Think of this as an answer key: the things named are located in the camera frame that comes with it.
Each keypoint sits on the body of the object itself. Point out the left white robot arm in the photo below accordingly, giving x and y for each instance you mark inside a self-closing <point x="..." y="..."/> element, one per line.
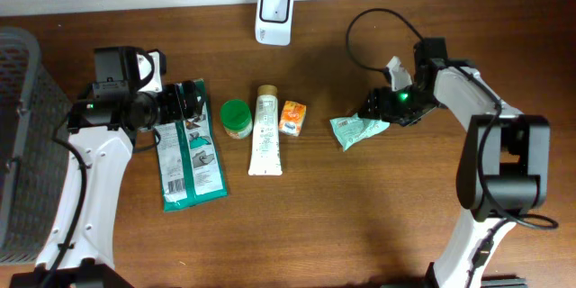
<point x="79" y="249"/>

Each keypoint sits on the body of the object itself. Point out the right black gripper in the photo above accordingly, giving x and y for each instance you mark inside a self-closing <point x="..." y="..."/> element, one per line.
<point x="381" y="99"/>

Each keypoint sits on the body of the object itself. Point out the mint green wipes packet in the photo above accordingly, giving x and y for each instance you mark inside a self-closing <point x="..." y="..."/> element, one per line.
<point x="350" y="130"/>

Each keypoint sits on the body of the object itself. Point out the small orange carton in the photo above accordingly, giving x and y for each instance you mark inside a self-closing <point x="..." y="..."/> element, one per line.
<point x="292" y="118"/>

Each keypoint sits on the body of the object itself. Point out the grey plastic mesh basket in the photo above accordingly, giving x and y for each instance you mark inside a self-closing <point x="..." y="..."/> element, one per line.
<point x="33" y="167"/>

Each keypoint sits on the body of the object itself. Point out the teal white wipes pack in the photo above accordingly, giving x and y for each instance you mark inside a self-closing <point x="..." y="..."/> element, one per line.
<point x="188" y="161"/>

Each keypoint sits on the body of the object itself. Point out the white barcode scanner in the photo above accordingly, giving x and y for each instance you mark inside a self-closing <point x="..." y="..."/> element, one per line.
<point x="273" y="24"/>

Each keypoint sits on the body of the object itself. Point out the white tube brown cap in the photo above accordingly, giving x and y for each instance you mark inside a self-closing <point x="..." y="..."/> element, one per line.
<point x="265" y="156"/>

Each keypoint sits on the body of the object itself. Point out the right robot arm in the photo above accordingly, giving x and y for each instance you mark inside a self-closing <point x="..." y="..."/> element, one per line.
<point x="503" y="169"/>

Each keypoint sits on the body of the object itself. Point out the green lid jar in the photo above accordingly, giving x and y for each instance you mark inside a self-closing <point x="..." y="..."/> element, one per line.
<point x="236" y="118"/>

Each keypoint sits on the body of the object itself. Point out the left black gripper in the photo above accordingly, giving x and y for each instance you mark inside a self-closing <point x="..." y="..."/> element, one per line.
<point x="183" y="109"/>

